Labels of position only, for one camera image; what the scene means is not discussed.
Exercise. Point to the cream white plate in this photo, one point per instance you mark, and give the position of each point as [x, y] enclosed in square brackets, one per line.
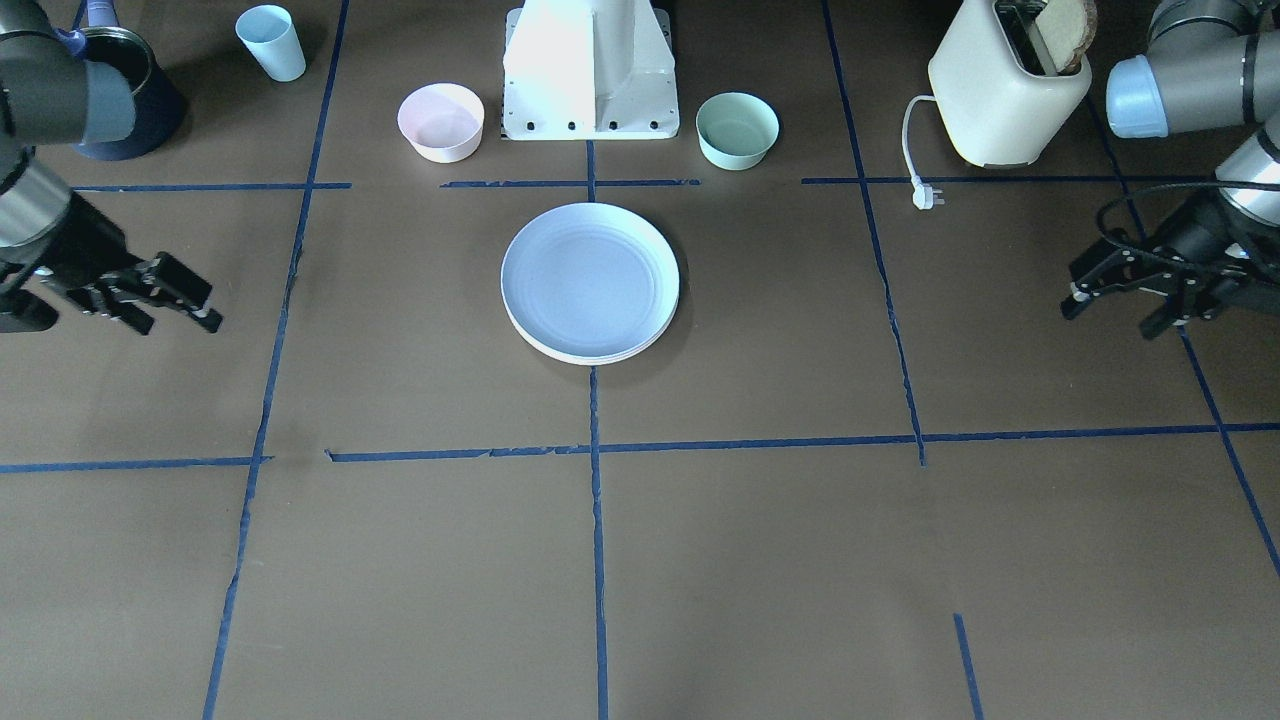
[628, 351]

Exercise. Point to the light blue plate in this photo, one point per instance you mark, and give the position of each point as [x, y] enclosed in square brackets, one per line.
[589, 278]

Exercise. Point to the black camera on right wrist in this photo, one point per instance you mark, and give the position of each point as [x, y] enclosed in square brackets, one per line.
[22, 311]

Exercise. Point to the green plastic bowl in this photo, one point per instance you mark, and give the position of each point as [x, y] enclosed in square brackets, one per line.
[736, 130]

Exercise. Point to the slice of toast bread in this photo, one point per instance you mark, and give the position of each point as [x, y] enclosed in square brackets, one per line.
[1067, 29]

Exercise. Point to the light blue plastic cup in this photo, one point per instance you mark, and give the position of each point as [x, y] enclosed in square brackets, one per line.
[268, 32]

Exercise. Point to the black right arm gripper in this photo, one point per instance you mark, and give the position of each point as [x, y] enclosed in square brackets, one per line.
[82, 243]

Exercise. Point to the dark blue cooking pot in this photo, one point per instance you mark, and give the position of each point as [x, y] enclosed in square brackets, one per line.
[159, 108]

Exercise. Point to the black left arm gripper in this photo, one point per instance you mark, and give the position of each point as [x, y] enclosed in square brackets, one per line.
[1197, 240]

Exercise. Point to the pink plastic bowl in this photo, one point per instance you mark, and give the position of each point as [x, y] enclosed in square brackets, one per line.
[443, 122]

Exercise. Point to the cream white toaster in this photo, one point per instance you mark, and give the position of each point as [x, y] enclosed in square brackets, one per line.
[1000, 96]

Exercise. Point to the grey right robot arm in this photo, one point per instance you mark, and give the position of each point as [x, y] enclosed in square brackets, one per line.
[101, 90]

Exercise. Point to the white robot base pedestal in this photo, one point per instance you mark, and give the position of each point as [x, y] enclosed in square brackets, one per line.
[589, 71]

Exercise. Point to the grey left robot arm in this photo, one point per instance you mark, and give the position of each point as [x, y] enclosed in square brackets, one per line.
[1208, 65]

